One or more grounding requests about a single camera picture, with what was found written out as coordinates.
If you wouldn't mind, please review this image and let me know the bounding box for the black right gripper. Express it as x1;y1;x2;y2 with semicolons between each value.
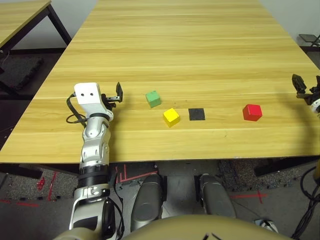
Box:
291;73;320;105

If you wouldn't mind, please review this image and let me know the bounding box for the black square pad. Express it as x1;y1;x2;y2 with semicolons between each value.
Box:
188;107;206;121

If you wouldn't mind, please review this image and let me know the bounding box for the grey right robot foot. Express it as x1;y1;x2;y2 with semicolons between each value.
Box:
194;173;237;221

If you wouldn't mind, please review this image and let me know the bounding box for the grey left robot foot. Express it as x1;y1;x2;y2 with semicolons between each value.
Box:
130;173;167;232

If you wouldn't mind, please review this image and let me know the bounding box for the black foam floor mat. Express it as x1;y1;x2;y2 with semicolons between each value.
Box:
0;56;45;92

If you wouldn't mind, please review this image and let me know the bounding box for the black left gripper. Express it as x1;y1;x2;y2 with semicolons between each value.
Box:
100;81;125;111

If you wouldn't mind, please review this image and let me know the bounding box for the green cube block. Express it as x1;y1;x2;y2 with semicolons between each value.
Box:
145;90;162;109

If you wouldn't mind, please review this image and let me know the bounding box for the yellow cube block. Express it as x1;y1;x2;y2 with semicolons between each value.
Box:
163;107;181;128

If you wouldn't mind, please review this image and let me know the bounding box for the black folding stool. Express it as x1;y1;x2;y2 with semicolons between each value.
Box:
298;33;320;48

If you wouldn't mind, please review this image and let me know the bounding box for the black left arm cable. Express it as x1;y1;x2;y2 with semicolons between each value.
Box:
66;92;126;240

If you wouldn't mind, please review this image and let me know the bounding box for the tan robot torso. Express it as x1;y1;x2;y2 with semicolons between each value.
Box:
122;214;293;240

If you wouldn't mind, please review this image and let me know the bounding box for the red cube block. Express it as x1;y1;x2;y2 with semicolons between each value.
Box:
242;103;263;122

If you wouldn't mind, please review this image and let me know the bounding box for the grey robot foot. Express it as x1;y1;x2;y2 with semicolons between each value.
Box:
194;173;237;221
130;173;167;232

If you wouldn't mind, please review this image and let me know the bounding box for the black main table frame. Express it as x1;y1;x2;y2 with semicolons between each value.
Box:
0;157;320;180

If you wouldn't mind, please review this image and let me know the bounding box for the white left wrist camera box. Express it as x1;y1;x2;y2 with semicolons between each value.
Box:
73;82;115;121

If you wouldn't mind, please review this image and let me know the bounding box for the small grey flat floor box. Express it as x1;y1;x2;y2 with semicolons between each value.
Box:
253;218;279;233

